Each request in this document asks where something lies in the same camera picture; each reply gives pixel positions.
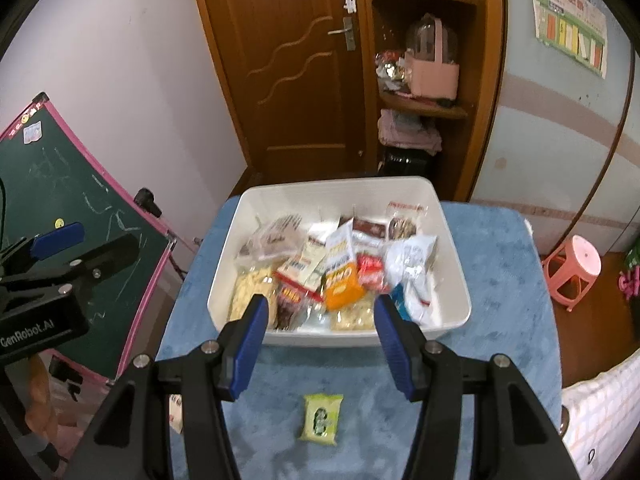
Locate blue fuzzy table cloth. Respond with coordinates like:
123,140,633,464
154,195,565,480

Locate sliding wardrobe doors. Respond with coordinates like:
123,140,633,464
471,0,639,255

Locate white plastic storage bin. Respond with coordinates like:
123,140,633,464
207,177,472,348

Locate red-edged mixed cracker packet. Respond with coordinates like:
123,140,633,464
274,237,326,330

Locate brown wooden door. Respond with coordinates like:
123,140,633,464
196,0,367,183

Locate green small snack packet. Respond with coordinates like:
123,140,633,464
299,393,344,445

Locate beige paper snack packet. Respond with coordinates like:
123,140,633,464
168,394,183,434

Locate brown white chocolate bar packet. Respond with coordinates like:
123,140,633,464
338,216,387,256

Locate green chalkboard pink frame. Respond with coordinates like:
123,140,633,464
1,93,179,379

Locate clear packet yellow crackers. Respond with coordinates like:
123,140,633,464
228,266,278,328

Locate pink plastic stool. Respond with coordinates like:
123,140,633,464
542,235,602,312

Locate blue foil candy packet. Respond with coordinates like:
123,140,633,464
390,283,412,322

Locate clear packet brown biscuits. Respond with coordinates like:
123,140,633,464
236,214,306,263

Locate white crinkled snack packet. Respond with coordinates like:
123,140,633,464
383,234,437,328

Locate white orange snack bar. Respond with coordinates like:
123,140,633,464
323,223,366,311

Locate pink toy on floor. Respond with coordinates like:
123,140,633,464
617,266,640,301

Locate mountain print cake packet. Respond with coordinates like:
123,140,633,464
330,294,375,332

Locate folded pink cloths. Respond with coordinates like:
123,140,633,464
378,108,442,155

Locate pink basket with handle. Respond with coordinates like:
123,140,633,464
405,13,460,101

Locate wooden corner shelf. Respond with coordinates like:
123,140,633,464
364,0,506,202

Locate colourful wall poster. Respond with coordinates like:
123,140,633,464
532,0,608,79

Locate small red snack packet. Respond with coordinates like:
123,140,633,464
357,252,390,294

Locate checked white pink blanket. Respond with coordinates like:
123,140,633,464
562,352,640,479

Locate green printed bag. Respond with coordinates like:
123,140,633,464
624,237,640,270

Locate silver door handle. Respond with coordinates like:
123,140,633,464
326,16,356,52

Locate clear packet mixed nuts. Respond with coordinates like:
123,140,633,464
386,202,428,240

